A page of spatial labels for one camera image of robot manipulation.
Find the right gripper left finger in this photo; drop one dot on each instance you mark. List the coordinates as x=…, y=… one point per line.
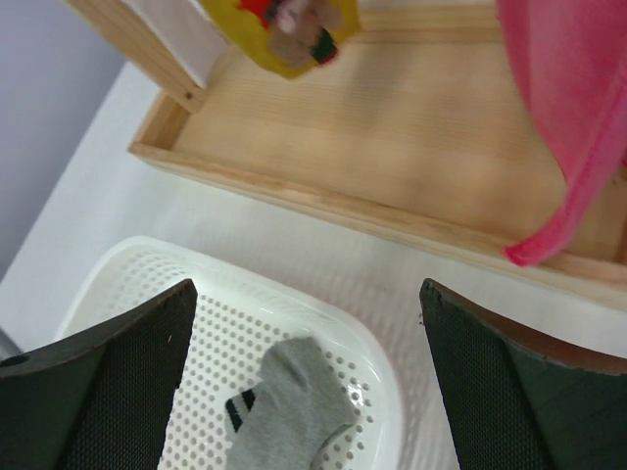
x=100, y=398

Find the wooden clothes rack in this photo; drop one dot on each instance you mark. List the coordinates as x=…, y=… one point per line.
x=415, y=134

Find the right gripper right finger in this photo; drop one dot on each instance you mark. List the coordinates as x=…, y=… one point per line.
x=517, y=398

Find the pink towel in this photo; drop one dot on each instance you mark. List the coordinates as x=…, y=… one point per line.
x=568, y=61

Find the white perforated plastic basket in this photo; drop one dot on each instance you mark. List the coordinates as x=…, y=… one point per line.
x=239, y=316

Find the yellow bear sock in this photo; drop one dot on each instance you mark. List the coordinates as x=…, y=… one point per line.
x=288, y=38

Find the grey striped-cuff sock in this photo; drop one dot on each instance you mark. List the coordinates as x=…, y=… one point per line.
x=295, y=410

